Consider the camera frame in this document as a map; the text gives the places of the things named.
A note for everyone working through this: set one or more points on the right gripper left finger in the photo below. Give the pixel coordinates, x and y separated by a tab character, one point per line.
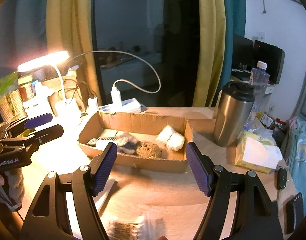
47	217

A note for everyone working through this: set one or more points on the yellow curtain left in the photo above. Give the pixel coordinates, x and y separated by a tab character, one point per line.
69	27

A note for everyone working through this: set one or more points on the white fluffy soft pad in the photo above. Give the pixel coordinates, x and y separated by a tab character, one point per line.
170	138

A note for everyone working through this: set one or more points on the yellow curtain right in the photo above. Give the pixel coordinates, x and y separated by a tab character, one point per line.
211	53

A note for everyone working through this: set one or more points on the black monitor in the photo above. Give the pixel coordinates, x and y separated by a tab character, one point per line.
246	54

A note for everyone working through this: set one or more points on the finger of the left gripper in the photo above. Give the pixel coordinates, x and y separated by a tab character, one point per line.
19	126
35	139

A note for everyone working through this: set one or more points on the black car key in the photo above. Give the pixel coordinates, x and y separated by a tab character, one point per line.
281	179

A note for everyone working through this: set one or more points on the white LED desk lamp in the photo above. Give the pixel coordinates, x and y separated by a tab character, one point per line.
66	112

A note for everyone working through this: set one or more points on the brown scrubby sponge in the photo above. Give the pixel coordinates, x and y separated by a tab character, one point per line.
148	150

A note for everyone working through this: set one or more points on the clear water bottle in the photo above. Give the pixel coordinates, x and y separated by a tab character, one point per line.
259	79

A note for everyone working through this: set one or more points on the stack of paper cups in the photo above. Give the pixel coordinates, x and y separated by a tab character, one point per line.
11	103

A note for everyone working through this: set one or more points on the stainless steel travel mug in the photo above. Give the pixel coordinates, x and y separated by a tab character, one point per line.
236	102

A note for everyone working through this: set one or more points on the grey patterned sock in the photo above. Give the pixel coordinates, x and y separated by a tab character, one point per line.
126	143

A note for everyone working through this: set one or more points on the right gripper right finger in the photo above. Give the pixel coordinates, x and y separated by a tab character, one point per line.
255	216

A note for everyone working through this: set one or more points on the white power strip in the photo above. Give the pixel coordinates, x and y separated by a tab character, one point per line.
129	106

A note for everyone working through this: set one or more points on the black phone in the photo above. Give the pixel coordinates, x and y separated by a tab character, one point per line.
294	213

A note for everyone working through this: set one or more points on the yellow tissue pack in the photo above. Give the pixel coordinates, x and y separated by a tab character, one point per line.
257	153

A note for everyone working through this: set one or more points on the yellow curtain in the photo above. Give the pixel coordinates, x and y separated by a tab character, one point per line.
211	53
69	27

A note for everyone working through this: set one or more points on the white textured cloth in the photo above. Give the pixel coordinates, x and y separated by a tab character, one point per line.
145	226

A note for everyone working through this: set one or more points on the brown cardboard box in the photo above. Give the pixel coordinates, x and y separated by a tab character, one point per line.
145	127

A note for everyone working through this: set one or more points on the white charger with cable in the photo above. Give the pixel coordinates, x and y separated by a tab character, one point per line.
115	93

